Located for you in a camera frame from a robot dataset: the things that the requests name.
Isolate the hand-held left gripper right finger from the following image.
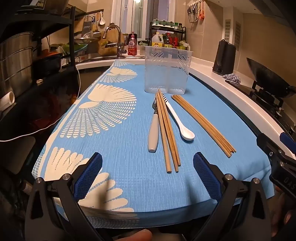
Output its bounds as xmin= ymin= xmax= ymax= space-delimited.
xmin=193 ymin=152 xmax=272 ymax=241

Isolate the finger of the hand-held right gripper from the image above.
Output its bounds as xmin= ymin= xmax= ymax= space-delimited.
xmin=279 ymin=132 xmax=296 ymax=154
xmin=256 ymin=133 xmax=286 ymax=163

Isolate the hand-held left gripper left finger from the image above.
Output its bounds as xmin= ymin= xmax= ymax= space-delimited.
xmin=24 ymin=152 xmax=103 ymax=241

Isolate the white ceramic spoon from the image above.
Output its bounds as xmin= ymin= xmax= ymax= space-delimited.
xmin=161 ymin=92 xmax=195 ymax=141

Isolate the clear plastic utensil holder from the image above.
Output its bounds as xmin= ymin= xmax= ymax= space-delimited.
xmin=144 ymin=46 xmax=194 ymax=94

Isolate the person's right hand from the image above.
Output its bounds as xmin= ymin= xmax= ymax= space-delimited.
xmin=272 ymin=188 xmax=289 ymax=236

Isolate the person's left hand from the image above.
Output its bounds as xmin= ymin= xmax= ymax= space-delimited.
xmin=116 ymin=229 xmax=153 ymax=241

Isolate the blue patterned tablecloth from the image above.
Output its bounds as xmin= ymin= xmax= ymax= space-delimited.
xmin=32 ymin=59 xmax=274 ymax=229

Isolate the black gas stove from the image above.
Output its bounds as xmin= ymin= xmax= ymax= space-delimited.
xmin=225 ymin=80 xmax=296 ymax=142

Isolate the black wok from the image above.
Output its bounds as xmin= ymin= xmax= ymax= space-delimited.
xmin=246 ymin=57 xmax=296 ymax=98

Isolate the black countertop appliance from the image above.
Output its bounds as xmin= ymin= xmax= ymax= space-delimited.
xmin=212 ymin=39 xmax=237 ymax=75

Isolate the white pipe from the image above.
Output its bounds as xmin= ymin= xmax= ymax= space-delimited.
xmin=0 ymin=91 xmax=16 ymax=112

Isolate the orange lidded pot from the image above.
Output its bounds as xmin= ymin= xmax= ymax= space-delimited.
xmin=32 ymin=51 xmax=63 ymax=76

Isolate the green basin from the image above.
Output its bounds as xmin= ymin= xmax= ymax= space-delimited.
xmin=62 ymin=43 xmax=89 ymax=53

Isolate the steel kitchen faucet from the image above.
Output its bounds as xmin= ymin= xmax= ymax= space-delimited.
xmin=102 ymin=25 xmax=124 ymax=59

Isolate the range hood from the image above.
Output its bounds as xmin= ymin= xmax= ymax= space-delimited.
xmin=206 ymin=0 xmax=296 ymax=30

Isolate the steel bowl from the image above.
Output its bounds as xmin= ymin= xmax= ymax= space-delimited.
xmin=74 ymin=37 xmax=99 ymax=45

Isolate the black shelf rack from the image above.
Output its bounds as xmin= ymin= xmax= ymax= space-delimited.
xmin=0 ymin=6 xmax=78 ymax=70

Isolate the red dish soap bottle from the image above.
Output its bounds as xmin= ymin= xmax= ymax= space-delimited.
xmin=127 ymin=32 xmax=138 ymax=56

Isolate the steel stockpot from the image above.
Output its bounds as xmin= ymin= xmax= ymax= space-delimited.
xmin=0 ymin=32 xmax=35 ymax=93

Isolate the yellow cooking oil jug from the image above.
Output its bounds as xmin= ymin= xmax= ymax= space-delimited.
xmin=151 ymin=32 xmax=164 ymax=48

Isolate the metal grater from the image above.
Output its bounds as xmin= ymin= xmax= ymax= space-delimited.
xmin=82 ymin=20 xmax=93 ymax=33

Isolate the row of spice jars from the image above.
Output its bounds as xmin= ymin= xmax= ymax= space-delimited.
xmin=152 ymin=19 xmax=184 ymax=30

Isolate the black spice rack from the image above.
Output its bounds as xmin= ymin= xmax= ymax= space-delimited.
xmin=149 ymin=21 xmax=187 ymax=50

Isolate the sliding glass window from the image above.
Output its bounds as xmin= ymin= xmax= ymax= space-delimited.
xmin=113 ymin=0 xmax=176 ymax=40

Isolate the microwave oven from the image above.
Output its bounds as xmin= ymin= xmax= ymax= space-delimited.
xmin=14 ymin=0 xmax=47 ymax=11

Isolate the white wall vent grille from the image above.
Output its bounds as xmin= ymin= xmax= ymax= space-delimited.
xmin=224 ymin=19 xmax=232 ymax=43
xmin=235 ymin=21 xmax=241 ymax=48

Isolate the black hanging rail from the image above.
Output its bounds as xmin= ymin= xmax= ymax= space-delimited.
xmin=74 ymin=9 xmax=104 ymax=19

